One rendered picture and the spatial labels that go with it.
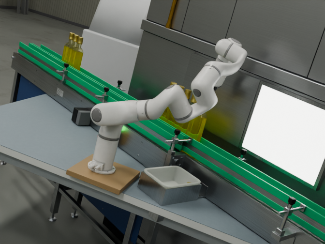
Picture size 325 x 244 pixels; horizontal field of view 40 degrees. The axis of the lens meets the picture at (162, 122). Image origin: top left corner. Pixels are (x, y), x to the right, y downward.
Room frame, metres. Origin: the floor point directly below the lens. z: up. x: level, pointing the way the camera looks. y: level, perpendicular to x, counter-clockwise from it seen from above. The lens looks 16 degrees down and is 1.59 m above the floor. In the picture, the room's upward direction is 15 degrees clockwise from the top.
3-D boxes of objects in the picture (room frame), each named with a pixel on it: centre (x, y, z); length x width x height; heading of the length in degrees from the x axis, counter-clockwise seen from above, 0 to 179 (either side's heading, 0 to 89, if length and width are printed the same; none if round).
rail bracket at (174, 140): (2.00, -0.10, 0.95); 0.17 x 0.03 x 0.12; 135
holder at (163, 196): (1.87, -0.13, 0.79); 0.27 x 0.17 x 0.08; 135
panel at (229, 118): (2.08, -0.38, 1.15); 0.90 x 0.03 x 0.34; 45
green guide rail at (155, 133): (2.63, 0.55, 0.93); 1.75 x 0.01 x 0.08; 45
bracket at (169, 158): (2.01, -0.11, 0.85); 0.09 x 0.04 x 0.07; 135
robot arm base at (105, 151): (1.85, 0.22, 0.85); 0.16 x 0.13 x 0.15; 161
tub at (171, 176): (1.85, -0.11, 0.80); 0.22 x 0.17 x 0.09; 135
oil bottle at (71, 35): (3.02, 0.74, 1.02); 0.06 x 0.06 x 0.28; 45
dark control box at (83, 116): (2.45, 0.46, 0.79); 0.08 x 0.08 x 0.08; 45
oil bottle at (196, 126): (2.11, -0.17, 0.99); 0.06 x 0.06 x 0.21; 46
